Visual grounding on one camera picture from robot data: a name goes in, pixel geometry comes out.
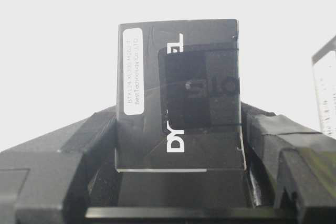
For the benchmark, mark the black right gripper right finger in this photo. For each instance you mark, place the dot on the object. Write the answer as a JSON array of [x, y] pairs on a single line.
[[291, 165]]

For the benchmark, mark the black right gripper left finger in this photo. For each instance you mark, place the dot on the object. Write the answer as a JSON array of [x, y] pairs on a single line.
[[45, 180]]

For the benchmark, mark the black box upper white base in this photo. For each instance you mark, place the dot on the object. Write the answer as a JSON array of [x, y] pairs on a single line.
[[323, 66]]

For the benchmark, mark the white base sheet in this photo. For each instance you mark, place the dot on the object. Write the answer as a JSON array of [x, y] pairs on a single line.
[[59, 57]]

